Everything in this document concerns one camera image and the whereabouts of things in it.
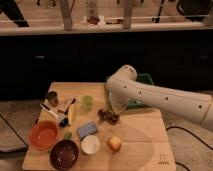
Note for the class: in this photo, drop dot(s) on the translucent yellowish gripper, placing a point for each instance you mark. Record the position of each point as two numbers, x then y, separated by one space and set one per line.
119 106

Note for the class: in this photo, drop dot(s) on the silver metal fork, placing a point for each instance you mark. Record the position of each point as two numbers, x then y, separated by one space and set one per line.
102 118

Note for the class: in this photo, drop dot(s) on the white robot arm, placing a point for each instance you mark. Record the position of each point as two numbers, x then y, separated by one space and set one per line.
194 107

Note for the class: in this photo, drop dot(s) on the green plastic cup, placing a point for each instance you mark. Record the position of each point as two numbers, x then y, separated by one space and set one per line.
87 102

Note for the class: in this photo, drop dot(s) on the brown grape bunch toy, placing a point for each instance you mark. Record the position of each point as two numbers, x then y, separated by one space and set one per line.
112 117

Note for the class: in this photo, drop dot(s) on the blue sponge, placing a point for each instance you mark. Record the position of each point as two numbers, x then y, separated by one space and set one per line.
87 129

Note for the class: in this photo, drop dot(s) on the orange cube toy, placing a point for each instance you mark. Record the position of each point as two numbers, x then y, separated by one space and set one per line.
114 143

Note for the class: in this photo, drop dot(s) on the green plastic tray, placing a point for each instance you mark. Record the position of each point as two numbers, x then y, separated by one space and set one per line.
144 78

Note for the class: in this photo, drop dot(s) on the yellow banana toy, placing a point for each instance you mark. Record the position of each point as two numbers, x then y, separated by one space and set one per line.
71 114

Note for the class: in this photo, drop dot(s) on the brown black rectangular block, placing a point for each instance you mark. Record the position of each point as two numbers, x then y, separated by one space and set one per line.
65 104

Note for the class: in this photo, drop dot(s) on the small green toy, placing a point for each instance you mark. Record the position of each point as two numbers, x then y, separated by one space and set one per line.
67 135

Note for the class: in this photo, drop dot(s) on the silver metal can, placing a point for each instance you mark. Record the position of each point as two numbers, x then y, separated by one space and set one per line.
52 98

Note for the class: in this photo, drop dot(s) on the dark purple bowl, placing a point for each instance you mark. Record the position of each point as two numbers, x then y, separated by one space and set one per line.
64 155

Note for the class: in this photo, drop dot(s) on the orange bowl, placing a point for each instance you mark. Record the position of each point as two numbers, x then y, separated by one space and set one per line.
43 135

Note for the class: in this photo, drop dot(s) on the person legs background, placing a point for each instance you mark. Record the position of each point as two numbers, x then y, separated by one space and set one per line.
12 11

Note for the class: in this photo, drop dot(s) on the wooden post right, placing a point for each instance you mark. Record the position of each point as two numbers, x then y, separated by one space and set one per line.
128 7

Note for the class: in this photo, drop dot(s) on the wooden post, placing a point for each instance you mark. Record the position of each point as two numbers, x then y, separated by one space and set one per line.
128 7
66 14

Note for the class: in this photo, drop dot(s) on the wooden post left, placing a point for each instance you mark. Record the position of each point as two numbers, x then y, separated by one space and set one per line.
66 14

